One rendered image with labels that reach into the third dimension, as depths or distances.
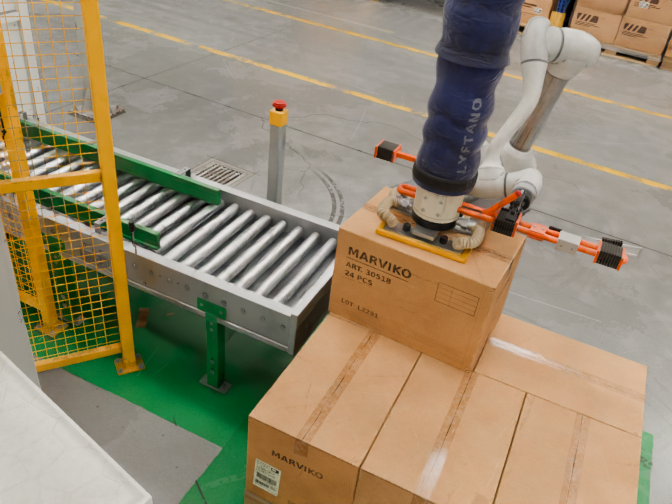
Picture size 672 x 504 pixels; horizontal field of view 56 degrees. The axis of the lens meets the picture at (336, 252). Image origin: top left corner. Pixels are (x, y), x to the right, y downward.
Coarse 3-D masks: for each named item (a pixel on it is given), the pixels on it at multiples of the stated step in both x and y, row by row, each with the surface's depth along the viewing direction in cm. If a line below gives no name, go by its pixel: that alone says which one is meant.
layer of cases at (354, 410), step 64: (512, 320) 259; (320, 384) 218; (384, 384) 222; (448, 384) 225; (512, 384) 228; (576, 384) 232; (640, 384) 236; (256, 448) 211; (320, 448) 196; (384, 448) 199; (448, 448) 202; (512, 448) 204; (576, 448) 207; (640, 448) 210
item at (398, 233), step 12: (384, 228) 226; (396, 228) 227; (408, 228) 225; (408, 240) 223; (420, 240) 222; (444, 240) 221; (432, 252) 221; (444, 252) 219; (456, 252) 218; (468, 252) 220
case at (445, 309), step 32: (384, 192) 254; (352, 224) 231; (416, 224) 236; (352, 256) 232; (384, 256) 225; (416, 256) 218; (480, 256) 223; (512, 256) 225; (352, 288) 239; (384, 288) 231; (416, 288) 224; (448, 288) 217; (480, 288) 211; (352, 320) 247; (384, 320) 239; (416, 320) 231; (448, 320) 224; (480, 320) 217; (448, 352) 231; (480, 352) 240
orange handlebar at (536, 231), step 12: (396, 156) 253; (408, 156) 251; (408, 192) 227; (468, 204) 224; (480, 216) 219; (492, 216) 221; (528, 228) 215; (540, 228) 214; (540, 240) 213; (552, 240) 211; (588, 252) 208
